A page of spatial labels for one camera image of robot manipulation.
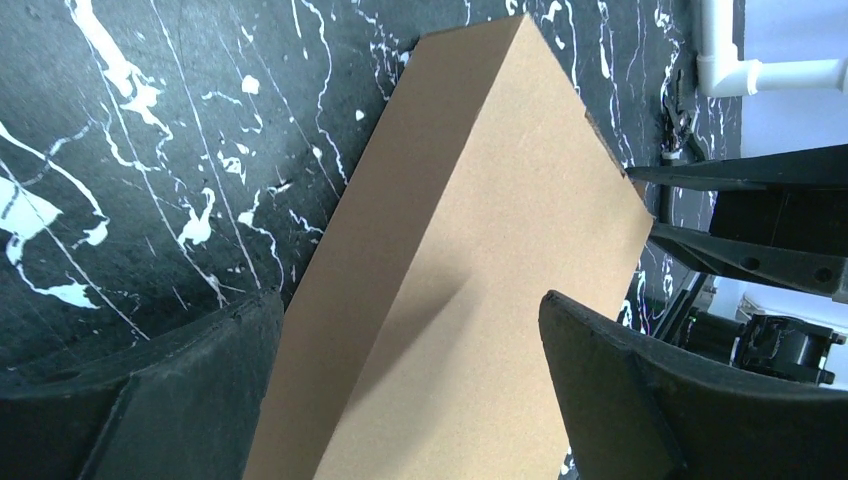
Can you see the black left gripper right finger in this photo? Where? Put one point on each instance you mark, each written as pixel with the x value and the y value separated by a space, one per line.
pixel 635 407

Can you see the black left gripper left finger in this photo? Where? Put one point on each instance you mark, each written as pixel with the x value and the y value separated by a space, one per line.
pixel 184 405

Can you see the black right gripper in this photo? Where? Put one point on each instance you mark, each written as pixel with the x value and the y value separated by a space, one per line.
pixel 795 240

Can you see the brown cardboard box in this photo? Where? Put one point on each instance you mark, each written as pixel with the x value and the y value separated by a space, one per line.
pixel 411 347

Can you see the white PVC pipe frame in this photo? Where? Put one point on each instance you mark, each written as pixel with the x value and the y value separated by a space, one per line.
pixel 750 47

